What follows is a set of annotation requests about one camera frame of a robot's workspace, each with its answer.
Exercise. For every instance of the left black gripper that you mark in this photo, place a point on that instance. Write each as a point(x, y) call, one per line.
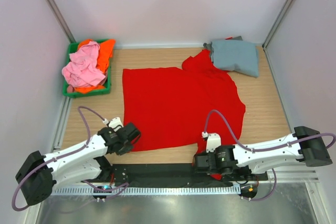
point(127, 148)

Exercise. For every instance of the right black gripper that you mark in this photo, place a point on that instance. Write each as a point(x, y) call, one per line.
point(211, 172)

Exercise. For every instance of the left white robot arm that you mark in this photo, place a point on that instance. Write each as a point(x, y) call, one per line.
point(40, 174)

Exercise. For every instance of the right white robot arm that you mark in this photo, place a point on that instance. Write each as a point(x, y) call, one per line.
point(240, 162)

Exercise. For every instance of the pink t-shirt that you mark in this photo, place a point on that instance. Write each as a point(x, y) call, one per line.
point(82, 71)

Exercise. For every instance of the orange t-shirt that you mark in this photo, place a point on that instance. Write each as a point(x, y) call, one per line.
point(103, 61)

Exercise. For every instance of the folded grey-blue t-shirt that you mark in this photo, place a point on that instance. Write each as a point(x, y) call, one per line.
point(236, 55)

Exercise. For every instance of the green plastic bin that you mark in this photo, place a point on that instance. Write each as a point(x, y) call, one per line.
point(68, 89)

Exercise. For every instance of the folded dark grey t-shirt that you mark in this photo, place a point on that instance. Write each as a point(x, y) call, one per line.
point(208, 46)

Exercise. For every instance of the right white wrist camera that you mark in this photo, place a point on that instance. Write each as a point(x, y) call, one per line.
point(213, 141)

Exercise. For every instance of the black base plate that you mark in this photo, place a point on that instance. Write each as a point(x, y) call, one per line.
point(176, 176)

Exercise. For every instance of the slotted cable duct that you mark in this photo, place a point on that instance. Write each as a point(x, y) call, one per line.
point(85, 190)

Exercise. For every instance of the right aluminium rail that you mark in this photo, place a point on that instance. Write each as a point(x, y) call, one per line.
point(301, 176)

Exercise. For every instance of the left aluminium corner post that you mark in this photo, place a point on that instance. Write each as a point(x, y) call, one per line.
point(60, 19)

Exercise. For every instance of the aluminium corner post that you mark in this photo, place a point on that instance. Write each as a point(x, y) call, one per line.
point(60, 19)
point(276, 24)

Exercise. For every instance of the right aluminium corner post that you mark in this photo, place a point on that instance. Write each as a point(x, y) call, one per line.
point(276, 24)

